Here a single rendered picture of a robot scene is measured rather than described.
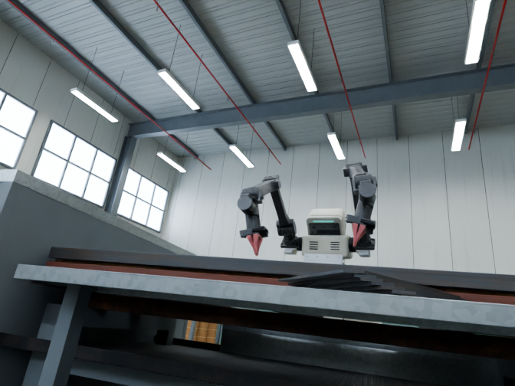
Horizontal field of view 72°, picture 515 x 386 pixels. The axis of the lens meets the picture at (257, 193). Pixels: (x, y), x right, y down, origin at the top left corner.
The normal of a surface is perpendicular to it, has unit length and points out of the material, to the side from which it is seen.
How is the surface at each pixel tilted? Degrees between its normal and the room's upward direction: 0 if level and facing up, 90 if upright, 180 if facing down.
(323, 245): 98
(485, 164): 90
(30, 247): 90
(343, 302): 90
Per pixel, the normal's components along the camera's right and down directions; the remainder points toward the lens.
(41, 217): 0.95, 0.00
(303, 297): -0.29, -0.37
